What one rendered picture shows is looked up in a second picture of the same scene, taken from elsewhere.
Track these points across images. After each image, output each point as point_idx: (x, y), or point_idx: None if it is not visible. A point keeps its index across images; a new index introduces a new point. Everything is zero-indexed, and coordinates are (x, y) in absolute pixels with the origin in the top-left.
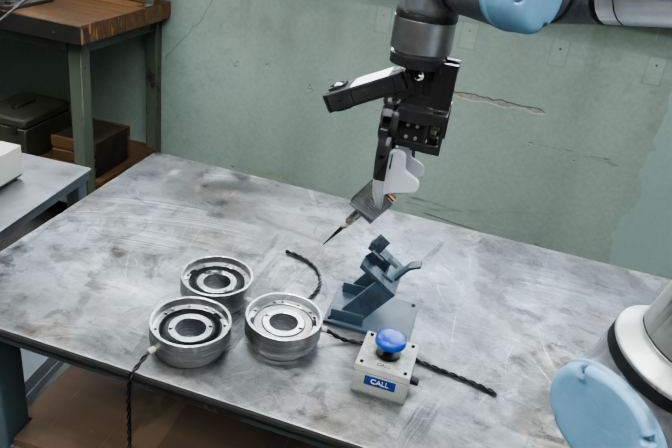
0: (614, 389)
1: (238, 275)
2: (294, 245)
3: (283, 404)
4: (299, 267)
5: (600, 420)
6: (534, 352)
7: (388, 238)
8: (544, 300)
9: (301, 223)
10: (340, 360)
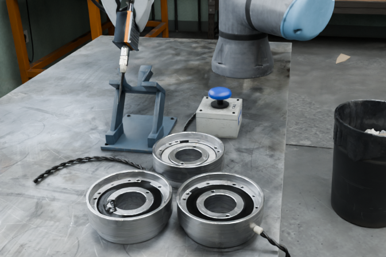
0: None
1: (115, 187)
2: (18, 179)
3: (267, 163)
4: (66, 172)
5: (320, 8)
6: (168, 84)
7: (12, 129)
8: (109, 78)
9: None
10: None
